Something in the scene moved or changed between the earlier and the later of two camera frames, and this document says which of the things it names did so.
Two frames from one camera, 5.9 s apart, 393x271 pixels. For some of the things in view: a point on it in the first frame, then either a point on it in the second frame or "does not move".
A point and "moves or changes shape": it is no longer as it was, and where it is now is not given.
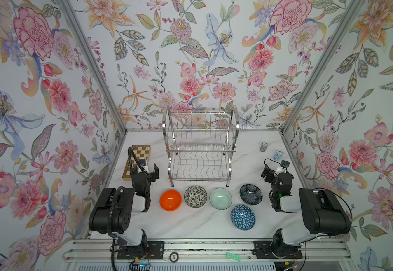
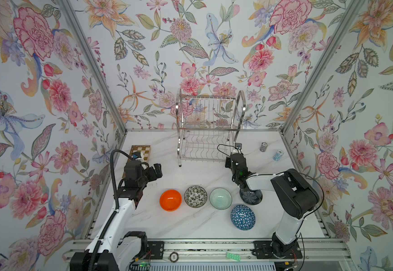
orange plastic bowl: [170, 200] does not move
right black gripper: [270, 174] to [229, 160]
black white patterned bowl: [195, 196] does not move
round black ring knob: [174, 257] does not move
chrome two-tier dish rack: [200, 144] moves or changes shape
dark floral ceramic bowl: [250, 194] does not move
